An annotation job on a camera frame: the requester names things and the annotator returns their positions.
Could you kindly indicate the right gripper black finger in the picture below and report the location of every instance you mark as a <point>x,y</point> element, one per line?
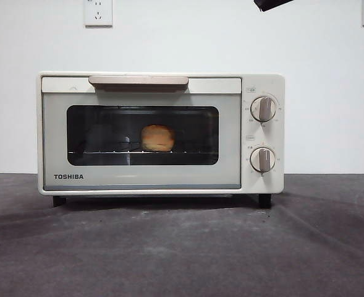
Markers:
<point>268,3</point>

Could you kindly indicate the golden brown bread loaf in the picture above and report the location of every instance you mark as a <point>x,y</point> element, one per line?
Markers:
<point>158,138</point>

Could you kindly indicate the glass-window oven door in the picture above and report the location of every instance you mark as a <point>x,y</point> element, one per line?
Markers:
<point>55,139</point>

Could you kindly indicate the cream Toshiba toaster oven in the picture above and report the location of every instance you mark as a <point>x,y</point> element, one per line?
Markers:
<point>262,83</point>

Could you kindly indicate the cream round oven knob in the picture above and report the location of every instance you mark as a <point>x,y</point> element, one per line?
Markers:
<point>263,159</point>
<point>263,108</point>

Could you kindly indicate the black oven foot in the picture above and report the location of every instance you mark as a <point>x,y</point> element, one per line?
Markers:
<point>265,200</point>
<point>59,201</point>

